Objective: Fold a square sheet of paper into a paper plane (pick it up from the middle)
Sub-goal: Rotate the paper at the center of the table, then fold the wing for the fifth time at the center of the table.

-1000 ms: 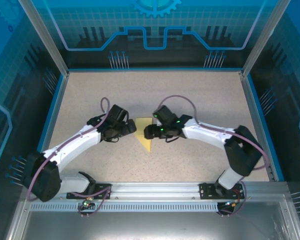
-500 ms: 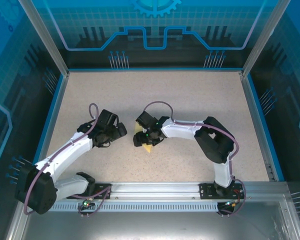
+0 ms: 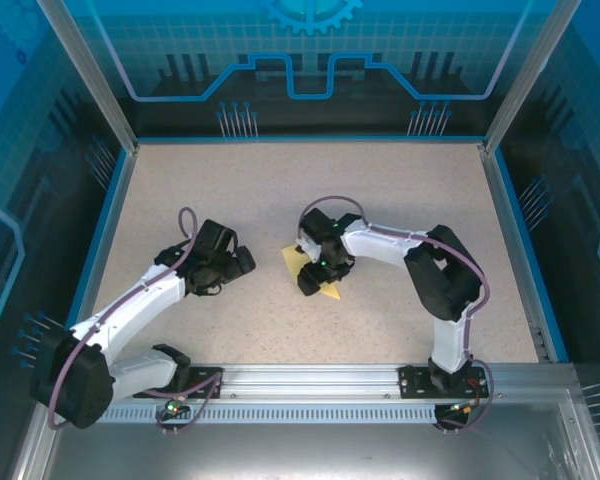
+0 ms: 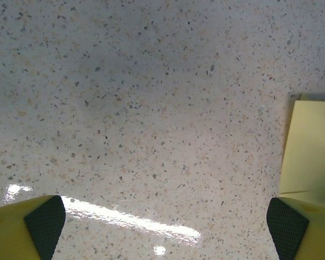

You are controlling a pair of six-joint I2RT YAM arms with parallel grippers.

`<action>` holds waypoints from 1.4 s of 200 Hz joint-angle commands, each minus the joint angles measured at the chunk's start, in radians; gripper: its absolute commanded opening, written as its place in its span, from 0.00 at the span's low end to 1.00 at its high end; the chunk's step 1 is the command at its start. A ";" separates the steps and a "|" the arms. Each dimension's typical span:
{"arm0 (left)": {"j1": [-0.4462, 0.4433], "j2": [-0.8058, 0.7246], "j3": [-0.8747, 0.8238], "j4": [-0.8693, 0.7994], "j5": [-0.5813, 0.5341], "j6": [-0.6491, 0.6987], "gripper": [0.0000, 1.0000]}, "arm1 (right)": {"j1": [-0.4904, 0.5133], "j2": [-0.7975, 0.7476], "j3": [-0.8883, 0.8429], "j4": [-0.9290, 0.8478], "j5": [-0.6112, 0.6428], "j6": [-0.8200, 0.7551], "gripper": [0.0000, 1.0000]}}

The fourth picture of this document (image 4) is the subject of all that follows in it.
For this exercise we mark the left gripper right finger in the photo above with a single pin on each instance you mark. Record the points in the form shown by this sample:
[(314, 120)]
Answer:
[(303, 233)]

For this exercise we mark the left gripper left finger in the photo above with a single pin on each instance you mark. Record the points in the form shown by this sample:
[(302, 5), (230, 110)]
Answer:
[(21, 233)]

